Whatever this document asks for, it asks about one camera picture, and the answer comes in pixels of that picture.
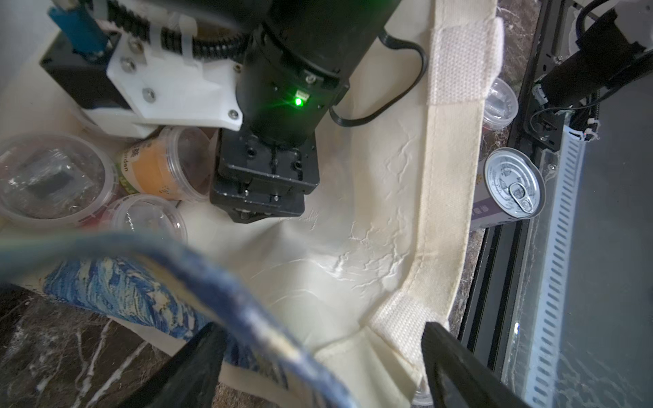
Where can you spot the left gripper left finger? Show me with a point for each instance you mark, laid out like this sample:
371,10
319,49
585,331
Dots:
190,377

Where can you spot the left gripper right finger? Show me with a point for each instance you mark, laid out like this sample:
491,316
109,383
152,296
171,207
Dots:
456,378

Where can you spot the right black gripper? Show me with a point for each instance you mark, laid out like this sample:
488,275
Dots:
253,180

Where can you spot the cream canvas tote bag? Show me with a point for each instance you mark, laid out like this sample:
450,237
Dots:
379,249

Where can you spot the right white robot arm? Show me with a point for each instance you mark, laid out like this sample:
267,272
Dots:
297,58

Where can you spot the orange label seed jar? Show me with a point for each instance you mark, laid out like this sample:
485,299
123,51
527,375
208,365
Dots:
176,165

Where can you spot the seed jar in bag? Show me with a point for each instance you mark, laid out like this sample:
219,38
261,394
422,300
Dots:
142,213

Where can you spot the clear lid seed jar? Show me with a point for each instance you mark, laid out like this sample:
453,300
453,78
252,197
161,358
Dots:
52,181

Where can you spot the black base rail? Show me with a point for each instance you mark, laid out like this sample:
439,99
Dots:
559,306

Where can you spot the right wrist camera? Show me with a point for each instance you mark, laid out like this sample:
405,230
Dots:
128,75

